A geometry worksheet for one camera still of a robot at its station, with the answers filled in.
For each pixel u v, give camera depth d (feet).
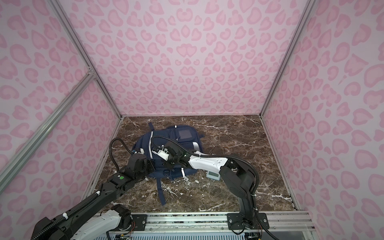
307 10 2.31
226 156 1.68
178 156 2.18
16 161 1.73
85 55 2.81
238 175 1.57
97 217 1.86
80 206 1.52
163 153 2.44
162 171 2.83
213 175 2.88
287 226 2.39
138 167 2.08
